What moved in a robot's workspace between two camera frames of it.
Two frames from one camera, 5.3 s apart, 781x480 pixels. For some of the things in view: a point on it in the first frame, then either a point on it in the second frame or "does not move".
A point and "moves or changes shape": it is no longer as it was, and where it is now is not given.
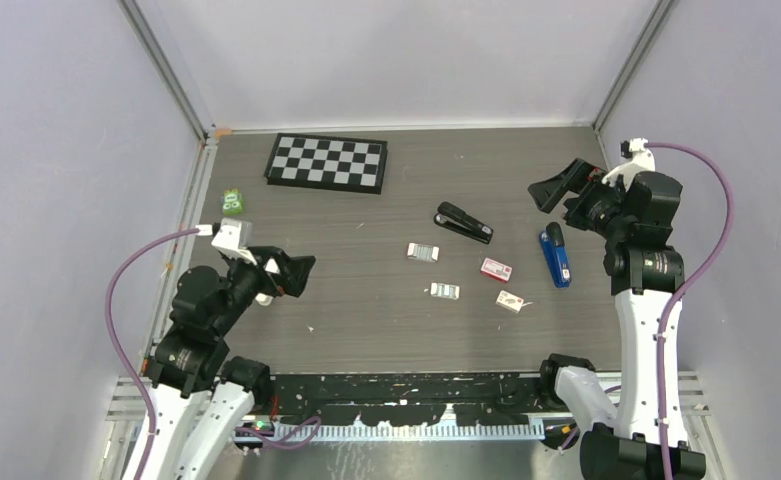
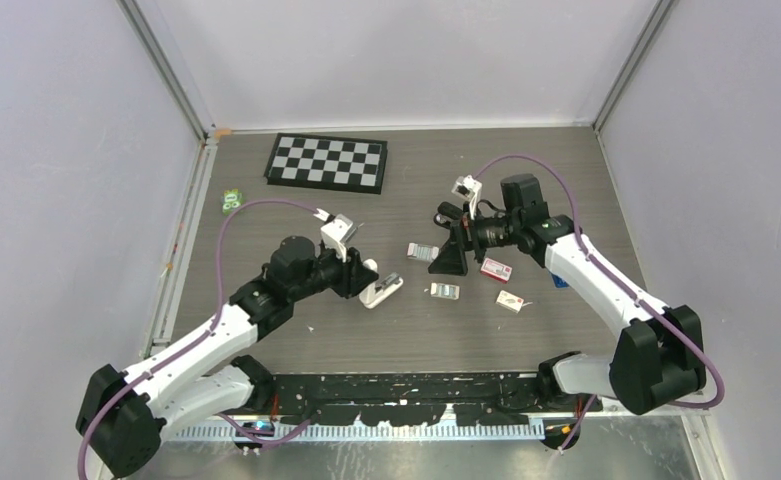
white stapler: (264, 299) moves or changes shape
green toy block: (232, 202) does not move
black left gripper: (294, 269) → (353, 274)
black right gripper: (548, 192) → (463, 237)
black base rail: (409, 398) does not move
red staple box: (496, 270) does not move
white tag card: (509, 301) does not move
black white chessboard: (333, 164) does not move
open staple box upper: (422, 252) does not move
